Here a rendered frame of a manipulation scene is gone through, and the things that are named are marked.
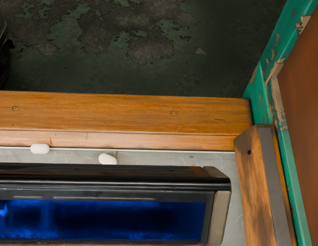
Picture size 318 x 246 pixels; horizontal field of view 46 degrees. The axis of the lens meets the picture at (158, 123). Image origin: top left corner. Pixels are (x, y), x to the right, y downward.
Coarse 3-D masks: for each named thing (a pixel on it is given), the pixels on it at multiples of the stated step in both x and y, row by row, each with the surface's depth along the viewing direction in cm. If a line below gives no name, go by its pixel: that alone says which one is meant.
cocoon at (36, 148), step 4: (32, 144) 71; (36, 144) 71; (40, 144) 71; (44, 144) 71; (32, 148) 71; (36, 148) 71; (40, 148) 71; (44, 148) 71; (48, 148) 71; (32, 152) 71; (36, 152) 71; (40, 152) 71; (44, 152) 71
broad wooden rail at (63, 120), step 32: (0, 96) 75; (32, 96) 76; (64, 96) 76; (96, 96) 77; (128, 96) 77; (160, 96) 78; (0, 128) 72; (32, 128) 72; (64, 128) 73; (96, 128) 73; (128, 128) 74; (160, 128) 74; (192, 128) 75; (224, 128) 75
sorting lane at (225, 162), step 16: (0, 160) 71; (16, 160) 71; (32, 160) 71; (48, 160) 72; (64, 160) 72; (80, 160) 72; (96, 160) 72; (128, 160) 73; (144, 160) 73; (160, 160) 73; (176, 160) 74; (192, 160) 74; (208, 160) 74; (224, 160) 74; (240, 208) 70; (240, 224) 68; (224, 240) 66; (240, 240) 67
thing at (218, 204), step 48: (0, 192) 31; (48, 192) 31; (96, 192) 31; (144, 192) 32; (192, 192) 32; (0, 240) 33; (48, 240) 34; (96, 240) 34; (144, 240) 34; (192, 240) 34
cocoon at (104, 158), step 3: (99, 156) 71; (102, 156) 71; (105, 156) 71; (108, 156) 71; (111, 156) 71; (99, 159) 71; (102, 159) 70; (105, 159) 70; (108, 159) 70; (111, 159) 70; (114, 159) 71; (102, 162) 71; (105, 162) 70; (108, 162) 70; (111, 162) 70; (114, 162) 71
